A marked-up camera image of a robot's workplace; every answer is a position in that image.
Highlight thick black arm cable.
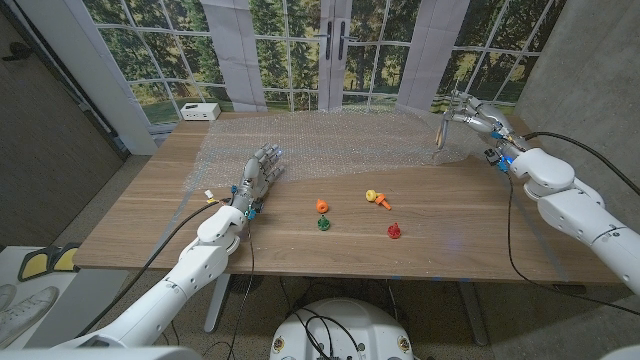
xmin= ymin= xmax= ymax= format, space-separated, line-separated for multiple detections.
xmin=522 ymin=130 xmax=640 ymax=197
xmin=77 ymin=198 xmax=234 ymax=337

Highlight white table leg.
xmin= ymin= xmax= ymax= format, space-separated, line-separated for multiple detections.
xmin=203 ymin=273 xmax=232 ymax=334

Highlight clear bubble wrap sheet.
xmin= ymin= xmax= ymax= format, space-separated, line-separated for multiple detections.
xmin=183 ymin=108 xmax=494 ymax=190

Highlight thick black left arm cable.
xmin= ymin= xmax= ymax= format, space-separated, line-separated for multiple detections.
xmin=77 ymin=198 xmax=234 ymax=337

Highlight black torso cable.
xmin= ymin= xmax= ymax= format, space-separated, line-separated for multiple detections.
xmin=289 ymin=308 xmax=362 ymax=360

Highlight dark wooden door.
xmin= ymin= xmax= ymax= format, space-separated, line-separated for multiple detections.
xmin=0 ymin=9 xmax=126 ymax=247

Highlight white sneaker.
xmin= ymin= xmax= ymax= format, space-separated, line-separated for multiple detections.
xmin=0 ymin=285 xmax=60 ymax=346

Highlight white power box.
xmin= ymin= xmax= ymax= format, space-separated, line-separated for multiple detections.
xmin=179 ymin=102 xmax=222 ymax=122

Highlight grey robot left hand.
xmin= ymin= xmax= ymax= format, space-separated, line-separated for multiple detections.
xmin=230 ymin=143 xmax=285 ymax=213

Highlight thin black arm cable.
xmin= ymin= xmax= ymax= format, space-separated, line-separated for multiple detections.
xmin=227 ymin=219 xmax=256 ymax=360
xmin=505 ymin=169 xmax=640 ymax=317

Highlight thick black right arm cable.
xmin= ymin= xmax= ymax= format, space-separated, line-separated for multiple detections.
xmin=522 ymin=130 xmax=640 ymax=197

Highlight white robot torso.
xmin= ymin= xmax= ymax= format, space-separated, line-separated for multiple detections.
xmin=268 ymin=297 xmax=415 ymax=360

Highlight orange handled scissors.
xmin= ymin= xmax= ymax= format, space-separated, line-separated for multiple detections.
xmin=433 ymin=94 xmax=461 ymax=152

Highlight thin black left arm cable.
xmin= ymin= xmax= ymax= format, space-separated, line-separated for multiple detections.
xmin=227 ymin=219 xmax=256 ymax=360

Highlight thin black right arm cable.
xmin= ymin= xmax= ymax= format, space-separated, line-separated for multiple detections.
xmin=505 ymin=169 xmax=640 ymax=317

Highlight yellow black foot pedal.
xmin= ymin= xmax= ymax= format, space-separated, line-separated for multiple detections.
xmin=52 ymin=242 xmax=82 ymax=273
xmin=17 ymin=245 xmax=59 ymax=282

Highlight printed forest window backdrop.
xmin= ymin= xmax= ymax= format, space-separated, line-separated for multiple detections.
xmin=82 ymin=0 xmax=569 ymax=126

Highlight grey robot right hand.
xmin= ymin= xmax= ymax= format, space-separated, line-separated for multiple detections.
xmin=442 ymin=89 xmax=526 ymax=161

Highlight grey table leg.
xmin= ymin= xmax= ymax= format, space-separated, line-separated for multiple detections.
xmin=457 ymin=280 xmax=490 ymax=347

